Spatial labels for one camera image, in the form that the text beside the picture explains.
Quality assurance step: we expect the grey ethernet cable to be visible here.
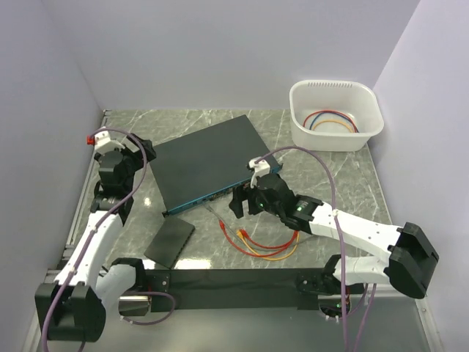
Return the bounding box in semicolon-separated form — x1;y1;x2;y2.
204;204;225;223

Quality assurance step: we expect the red ethernet cable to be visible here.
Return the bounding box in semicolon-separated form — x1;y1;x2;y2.
218;219;300;257

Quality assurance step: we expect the small black network switch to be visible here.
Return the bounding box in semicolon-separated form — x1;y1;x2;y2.
144;216;195;269

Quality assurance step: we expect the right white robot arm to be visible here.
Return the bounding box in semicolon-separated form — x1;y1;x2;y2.
229;174;439;299

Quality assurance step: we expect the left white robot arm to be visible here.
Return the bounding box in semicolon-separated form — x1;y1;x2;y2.
34;128;156;351

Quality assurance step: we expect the black base bar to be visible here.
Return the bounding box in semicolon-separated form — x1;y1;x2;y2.
146;268;341;310

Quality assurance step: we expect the white plastic tub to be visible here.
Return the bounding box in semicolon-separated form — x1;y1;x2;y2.
289;80;384;152

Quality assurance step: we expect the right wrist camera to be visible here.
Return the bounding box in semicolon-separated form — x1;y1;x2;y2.
248;158;270;177

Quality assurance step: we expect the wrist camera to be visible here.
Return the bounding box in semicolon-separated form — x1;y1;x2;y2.
86;128;125;154
248;158;270;177

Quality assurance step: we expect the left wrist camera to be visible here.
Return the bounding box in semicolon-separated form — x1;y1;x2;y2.
86;128;125;154

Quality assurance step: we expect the orange ethernet cable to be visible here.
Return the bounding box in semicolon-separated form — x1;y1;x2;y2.
237;229;300;262

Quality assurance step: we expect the large blue rack switch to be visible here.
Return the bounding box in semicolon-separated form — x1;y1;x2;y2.
149;115;269;217

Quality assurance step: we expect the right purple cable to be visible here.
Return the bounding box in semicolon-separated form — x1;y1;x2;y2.
256;146;378;352

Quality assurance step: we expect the yellow cable in tub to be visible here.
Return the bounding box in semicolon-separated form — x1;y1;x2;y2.
314;119;358;133

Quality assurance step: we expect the blue cable in tub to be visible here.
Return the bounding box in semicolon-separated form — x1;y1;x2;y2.
309;112;360;133

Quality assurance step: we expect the red cable in tub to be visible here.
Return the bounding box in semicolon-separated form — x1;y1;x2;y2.
302;110;361;133

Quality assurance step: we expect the aluminium frame rail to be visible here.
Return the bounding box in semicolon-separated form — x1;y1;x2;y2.
43;109;111;285

